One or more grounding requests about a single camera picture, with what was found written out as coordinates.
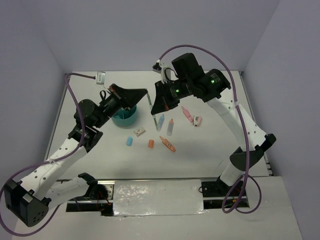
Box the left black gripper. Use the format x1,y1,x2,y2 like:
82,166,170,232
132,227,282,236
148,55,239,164
94,85,149,130

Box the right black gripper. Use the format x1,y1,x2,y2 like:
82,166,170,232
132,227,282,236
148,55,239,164
151,76,192,113

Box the blue highlighter marker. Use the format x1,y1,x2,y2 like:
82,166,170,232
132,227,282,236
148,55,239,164
157,114,165,132

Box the orange highlighter marker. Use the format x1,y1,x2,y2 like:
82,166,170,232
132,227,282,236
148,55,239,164
166,118,174,136

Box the blue marker cap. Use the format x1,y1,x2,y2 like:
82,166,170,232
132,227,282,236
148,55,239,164
126,136,133,147

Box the orange marker cap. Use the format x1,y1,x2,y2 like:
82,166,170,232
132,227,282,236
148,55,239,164
148,139,155,149

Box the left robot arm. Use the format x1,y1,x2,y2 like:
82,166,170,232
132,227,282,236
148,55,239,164
4,84,148,227

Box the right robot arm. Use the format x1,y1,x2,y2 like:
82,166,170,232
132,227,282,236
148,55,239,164
151,53,276,196

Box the teal round organizer container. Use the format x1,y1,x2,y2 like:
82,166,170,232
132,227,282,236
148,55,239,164
111,105,138,128

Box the white eraser box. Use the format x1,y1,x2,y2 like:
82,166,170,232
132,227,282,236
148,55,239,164
133,127,146,137

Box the orange utility cutter pen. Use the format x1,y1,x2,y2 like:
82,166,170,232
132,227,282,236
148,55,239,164
159,136,176,152

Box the silver foil cover plate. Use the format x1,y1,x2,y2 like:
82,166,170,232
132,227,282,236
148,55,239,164
113,179,206,217

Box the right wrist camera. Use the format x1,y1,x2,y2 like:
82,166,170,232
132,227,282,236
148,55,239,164
152,59,172,83

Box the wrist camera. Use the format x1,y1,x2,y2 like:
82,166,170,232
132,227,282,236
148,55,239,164
95,71,106,86
152,59,172,83

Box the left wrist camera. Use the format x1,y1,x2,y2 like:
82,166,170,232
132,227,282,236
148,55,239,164
95,71,106,86

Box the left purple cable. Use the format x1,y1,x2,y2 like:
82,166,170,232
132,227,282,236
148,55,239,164
0,72,97,237

